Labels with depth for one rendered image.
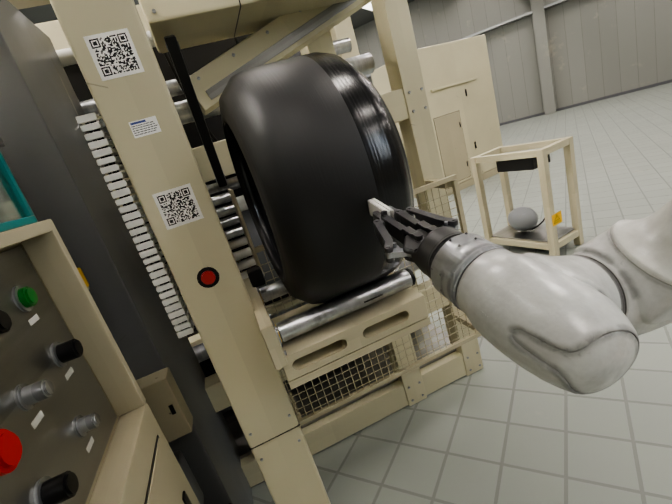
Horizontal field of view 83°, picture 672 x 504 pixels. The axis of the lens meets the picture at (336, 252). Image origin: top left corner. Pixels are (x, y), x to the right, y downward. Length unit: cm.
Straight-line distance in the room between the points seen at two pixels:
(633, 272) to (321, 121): 50
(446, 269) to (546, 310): 13
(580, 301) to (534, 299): 4
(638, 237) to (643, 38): 1405
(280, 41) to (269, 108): 61
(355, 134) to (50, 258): 55
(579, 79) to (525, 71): 153
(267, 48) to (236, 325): 82
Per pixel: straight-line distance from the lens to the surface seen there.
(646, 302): 50
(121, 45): 88
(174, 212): 84
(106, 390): 83
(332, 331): 86
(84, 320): 79
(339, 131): 70
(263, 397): 99
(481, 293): 43
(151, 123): 85
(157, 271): 87
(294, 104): 72
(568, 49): 1441
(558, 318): 39
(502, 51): 1453
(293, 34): 133
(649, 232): 51
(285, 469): 112
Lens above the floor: 126
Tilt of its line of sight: 16 degrees down
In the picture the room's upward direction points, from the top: 17 degrees counter-clockwise
